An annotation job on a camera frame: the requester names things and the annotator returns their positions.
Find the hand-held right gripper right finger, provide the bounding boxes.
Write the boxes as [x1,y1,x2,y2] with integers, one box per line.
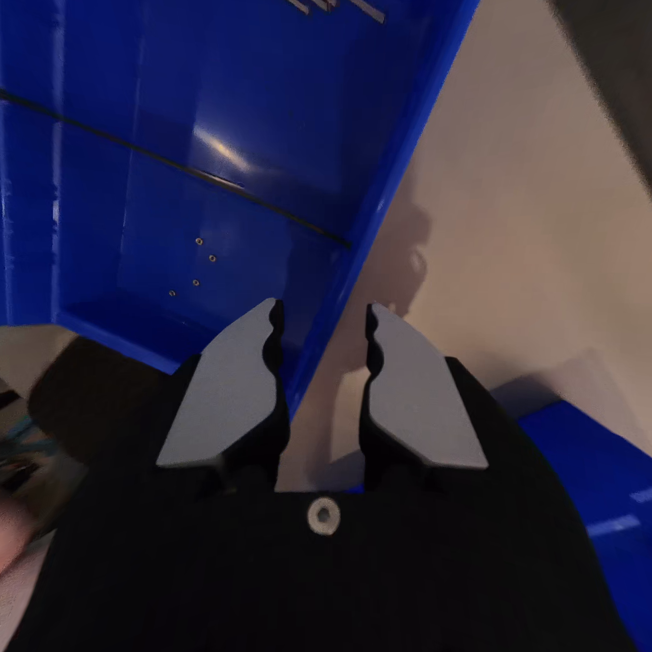
[359,302,490,493]

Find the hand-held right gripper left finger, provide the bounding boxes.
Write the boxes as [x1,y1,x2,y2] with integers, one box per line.
[155,298,292,493]

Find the blue divided plastic bin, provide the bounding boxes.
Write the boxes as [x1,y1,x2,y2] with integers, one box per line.
[0,0,482,423]

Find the black bin divider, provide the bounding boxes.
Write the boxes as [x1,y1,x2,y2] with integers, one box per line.
[0,88,353,250]

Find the blue plain plastic bin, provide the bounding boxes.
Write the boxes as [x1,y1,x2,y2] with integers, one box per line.
[491,400,652,648]

